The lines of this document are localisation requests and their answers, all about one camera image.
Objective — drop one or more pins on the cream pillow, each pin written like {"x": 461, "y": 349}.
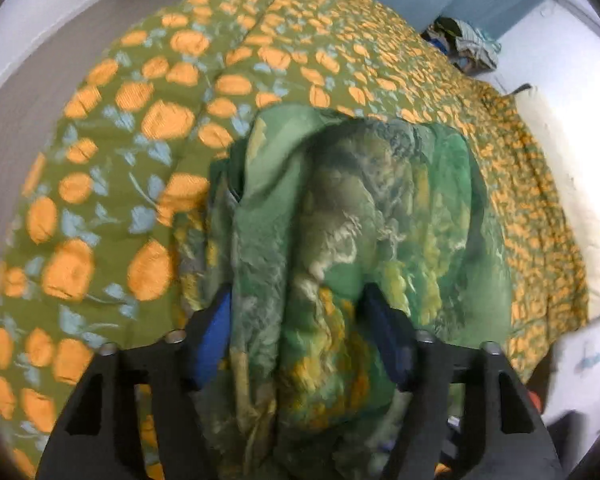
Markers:
{"x": 570, "y": 170}

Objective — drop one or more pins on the green printed garment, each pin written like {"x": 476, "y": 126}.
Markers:
{"x": 360, "y": 240}

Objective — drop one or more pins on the pile of clothes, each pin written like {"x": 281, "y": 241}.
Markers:
{"x": 462, "y": 42}

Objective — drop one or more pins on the white bed sheet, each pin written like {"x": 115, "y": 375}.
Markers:
{"x": 580, "y": 370}

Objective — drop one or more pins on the orange floral green bedspread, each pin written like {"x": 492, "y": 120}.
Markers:
{"x": 145, "y": 125}

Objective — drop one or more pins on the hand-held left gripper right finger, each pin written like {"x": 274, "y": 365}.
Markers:
{"x": 387, "y": 332}

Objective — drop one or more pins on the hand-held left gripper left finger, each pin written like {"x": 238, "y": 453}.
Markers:
{"x": 212, "y": 342}

